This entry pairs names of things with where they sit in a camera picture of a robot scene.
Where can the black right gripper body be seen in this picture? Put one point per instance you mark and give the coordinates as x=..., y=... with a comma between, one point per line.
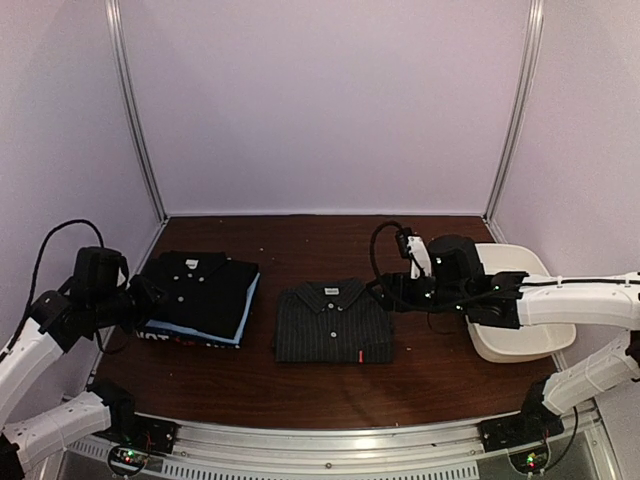
x=398, y=289

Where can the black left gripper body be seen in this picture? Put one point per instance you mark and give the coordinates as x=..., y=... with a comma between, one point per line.
x=135, y=309

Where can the dark pinstriped long sleeve shirt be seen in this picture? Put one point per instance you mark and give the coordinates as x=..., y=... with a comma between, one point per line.
x=332, y=322

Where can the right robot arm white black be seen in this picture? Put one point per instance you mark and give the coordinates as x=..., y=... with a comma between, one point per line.
x=447, y=275

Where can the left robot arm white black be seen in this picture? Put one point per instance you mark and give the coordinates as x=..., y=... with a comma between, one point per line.
x=53, y=325

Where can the white plastic basin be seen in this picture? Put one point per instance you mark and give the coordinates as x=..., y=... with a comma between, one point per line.
x=528, y=343

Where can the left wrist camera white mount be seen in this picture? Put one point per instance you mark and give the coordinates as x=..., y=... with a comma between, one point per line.
x=99, y=272

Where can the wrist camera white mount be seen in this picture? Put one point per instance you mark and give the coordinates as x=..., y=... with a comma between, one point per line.
x=412, y=248
x=99, y=272

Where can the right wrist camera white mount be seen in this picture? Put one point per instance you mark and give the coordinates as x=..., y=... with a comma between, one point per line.
x=412, y=248

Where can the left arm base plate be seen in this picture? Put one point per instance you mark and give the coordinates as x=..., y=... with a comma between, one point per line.
x=149, y=435

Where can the aluminium front rail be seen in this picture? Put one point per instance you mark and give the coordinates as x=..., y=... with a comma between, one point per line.
x=448, y=450

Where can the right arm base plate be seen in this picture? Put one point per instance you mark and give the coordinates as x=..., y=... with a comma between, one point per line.
x=518, y=429

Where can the left aluminium corner post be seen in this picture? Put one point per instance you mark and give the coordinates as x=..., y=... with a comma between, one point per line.
x=124, y=77

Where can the aluminium corner post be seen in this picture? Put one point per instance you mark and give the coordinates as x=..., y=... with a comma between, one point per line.
x=124, y=77
x=529, y=61

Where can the right aluminium corner post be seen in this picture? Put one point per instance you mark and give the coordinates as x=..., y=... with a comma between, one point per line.
x=529, y=61

